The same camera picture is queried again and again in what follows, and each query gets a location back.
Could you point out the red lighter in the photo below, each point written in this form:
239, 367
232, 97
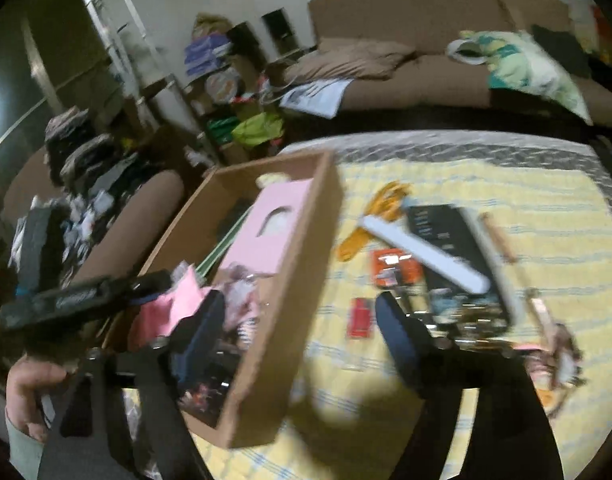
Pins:
361, 320

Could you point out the pale yellow sponge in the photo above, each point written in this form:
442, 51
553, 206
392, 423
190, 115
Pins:
273, 179

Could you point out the white tape roll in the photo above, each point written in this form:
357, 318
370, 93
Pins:
450, 50

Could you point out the white metal rack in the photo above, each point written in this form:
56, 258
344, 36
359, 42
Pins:
113, 45

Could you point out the black case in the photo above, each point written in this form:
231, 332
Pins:
443, 235

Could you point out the purple packet stack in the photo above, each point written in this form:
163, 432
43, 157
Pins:
205, 52

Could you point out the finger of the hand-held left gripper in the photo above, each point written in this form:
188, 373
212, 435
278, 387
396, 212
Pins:
150, 284

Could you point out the pile of clothes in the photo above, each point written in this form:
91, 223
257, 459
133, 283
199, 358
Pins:
80, 155

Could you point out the green bag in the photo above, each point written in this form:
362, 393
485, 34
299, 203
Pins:
258, 130

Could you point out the white flat strip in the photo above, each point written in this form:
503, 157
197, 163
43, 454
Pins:
426, 255

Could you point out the pink cloth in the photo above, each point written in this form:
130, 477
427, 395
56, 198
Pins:
158, 310

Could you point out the brown cushion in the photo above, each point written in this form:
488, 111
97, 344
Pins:
351, 60

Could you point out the green floral pillow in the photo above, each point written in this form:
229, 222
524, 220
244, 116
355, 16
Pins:
531, 70

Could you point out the person's left hand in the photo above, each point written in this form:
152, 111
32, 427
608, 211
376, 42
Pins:
30, 390

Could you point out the round printed tin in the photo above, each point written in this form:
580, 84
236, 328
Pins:
223, 87

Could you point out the printed paper sheet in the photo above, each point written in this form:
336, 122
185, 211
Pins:
311, 97

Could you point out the black cloth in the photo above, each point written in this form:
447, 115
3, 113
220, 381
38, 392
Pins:
561, 50

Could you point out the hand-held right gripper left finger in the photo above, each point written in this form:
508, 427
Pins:
203, 327

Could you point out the brown sofa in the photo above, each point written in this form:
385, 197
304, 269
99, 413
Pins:
436, 20

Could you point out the brown armchair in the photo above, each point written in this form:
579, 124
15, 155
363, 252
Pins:
130, 225

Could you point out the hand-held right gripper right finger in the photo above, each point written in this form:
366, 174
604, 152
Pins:
396, 335

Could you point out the yellow plaid tablecloth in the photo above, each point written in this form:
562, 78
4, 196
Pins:
536, 200

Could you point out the pink cardboard box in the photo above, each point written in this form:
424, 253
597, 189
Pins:
251, 255

